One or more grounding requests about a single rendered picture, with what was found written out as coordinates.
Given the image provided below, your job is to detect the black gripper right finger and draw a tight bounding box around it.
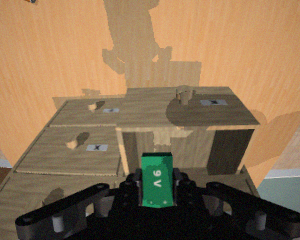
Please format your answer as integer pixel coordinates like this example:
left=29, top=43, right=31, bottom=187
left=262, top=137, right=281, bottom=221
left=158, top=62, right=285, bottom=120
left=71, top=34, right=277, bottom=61
left=172, top=168, right=300, bottom=240

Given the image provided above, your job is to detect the green battery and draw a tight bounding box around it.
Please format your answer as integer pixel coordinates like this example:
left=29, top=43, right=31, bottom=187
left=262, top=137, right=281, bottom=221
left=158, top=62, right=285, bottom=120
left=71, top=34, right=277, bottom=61
left=141, top=152, right=173, bottom=207

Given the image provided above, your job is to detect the wooden chest of drawers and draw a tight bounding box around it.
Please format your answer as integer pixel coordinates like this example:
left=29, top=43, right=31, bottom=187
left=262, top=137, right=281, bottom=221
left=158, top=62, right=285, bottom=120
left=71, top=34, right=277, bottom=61
left=0, top=98, right=261, bottom=198

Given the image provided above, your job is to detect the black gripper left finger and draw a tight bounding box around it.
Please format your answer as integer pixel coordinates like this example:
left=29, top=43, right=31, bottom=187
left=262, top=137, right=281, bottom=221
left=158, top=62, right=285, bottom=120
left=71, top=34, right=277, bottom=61
left=15, top=168, right=143, bottom=240

